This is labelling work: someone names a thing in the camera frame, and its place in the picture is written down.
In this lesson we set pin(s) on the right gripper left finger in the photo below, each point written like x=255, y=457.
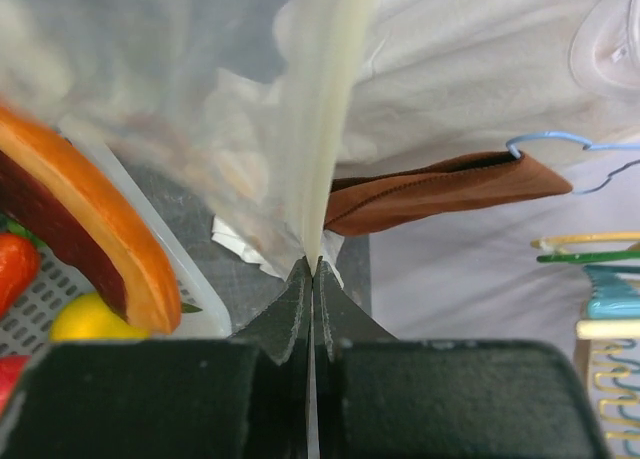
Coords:
x=245, y=396

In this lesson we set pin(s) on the yellow lemon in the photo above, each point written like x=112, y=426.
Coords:
x=89, y=318

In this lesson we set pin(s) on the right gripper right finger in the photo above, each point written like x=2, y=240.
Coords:
x=382, y=397

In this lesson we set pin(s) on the cream hanger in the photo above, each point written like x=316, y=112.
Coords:
x=608, y=329

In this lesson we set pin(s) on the yellow plastic hanger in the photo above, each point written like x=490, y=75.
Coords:
x=557, y=244

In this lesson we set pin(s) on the brown cloth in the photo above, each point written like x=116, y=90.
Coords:
x=365, y=205

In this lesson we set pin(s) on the clear dotted zip top bag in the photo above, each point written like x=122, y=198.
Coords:
x=242, y=101

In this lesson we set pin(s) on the blue wire hanger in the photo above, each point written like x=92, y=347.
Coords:
x=564, y=149

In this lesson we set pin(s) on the light blue hanger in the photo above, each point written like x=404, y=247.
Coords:
x=615, y=292

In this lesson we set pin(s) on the green hanger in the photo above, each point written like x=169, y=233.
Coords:
x=588, y=258

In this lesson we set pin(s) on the orange pumpkin slice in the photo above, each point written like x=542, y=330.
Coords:
x=57, y=194

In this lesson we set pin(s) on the white plastic basket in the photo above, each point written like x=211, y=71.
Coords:
x=203, y=313

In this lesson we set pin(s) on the orange carrot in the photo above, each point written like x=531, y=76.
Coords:
x=20, y=263

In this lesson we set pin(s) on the white t-shirt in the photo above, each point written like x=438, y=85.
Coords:
x=443, y=78

